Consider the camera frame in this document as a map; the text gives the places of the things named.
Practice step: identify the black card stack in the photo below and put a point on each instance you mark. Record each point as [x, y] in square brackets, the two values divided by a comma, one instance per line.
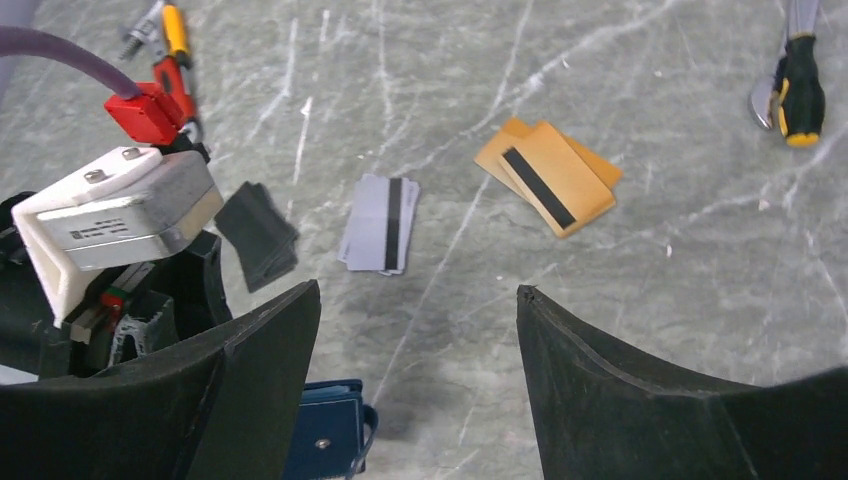
[265, 242]

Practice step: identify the silver card stack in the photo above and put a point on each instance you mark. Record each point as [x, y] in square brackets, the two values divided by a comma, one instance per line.
[378, 230]

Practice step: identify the red adjustable wrench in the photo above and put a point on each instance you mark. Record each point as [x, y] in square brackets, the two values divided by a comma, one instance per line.
[162, 31]

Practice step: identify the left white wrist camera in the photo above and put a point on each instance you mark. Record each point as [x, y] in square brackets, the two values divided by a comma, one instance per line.
[130, 205]

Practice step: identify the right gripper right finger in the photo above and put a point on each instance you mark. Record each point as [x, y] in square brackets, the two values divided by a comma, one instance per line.
[604, 409]

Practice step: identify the blue leather card holder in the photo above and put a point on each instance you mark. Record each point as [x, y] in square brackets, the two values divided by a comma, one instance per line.
[334, 432]

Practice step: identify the grey wrench black handle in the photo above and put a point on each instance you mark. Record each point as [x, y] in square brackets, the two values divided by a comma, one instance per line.
[792, 99]

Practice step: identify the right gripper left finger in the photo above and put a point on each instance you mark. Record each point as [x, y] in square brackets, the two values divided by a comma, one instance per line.
[219, 405]

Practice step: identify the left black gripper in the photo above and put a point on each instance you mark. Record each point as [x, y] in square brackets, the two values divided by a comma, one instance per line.
[128, 312]

